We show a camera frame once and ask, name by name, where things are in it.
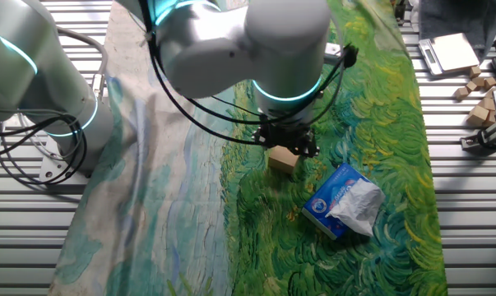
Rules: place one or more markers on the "light wooden cube block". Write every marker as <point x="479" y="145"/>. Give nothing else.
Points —
<point x="282" y="160"/>

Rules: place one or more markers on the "grey cloth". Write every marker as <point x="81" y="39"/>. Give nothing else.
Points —
<point x="478" y="20"/>

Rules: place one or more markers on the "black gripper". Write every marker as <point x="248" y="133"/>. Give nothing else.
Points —
<point x="284" y="133"/>

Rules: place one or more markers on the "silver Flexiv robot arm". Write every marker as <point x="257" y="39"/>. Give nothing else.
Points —
<point x="231" y="49"/>

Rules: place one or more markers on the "small wooden block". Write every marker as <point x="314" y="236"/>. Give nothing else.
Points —
<point x="471" y="86"/>
<point x="475" y="72"/>
<point x="491" y="118"/>
<point x="490" y="82"/>
<point x="461" y="93"/>
<point x="479" y="81"/>
<point x="477" y="116"/>
<point x="487" y="103"/>

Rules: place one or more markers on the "silver digital scale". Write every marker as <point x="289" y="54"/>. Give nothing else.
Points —
<point x="453" y="51"/>

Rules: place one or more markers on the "blue tissue pack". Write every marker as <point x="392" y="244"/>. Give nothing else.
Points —
<point x="330" y="197"/>

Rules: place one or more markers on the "painted landscape cloth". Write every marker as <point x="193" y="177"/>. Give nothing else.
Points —
<point x="190" y="205"/>

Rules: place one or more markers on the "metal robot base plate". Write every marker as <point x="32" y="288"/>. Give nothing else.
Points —
<point x="54" y="164"/>

